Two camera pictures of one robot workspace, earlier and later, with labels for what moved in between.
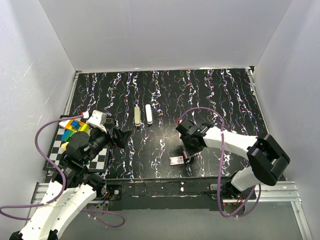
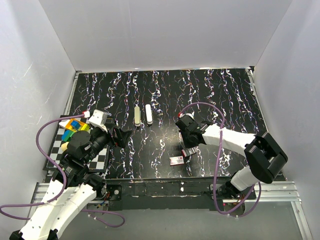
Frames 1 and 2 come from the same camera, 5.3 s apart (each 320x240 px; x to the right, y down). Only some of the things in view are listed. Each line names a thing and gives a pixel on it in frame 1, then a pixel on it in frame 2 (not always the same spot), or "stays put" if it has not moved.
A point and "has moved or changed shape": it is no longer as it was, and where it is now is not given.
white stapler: (148, 114) stays put
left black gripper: (121, 136) stays put
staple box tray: (189, 157) has moved or changed shape
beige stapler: (137, 116) stays put
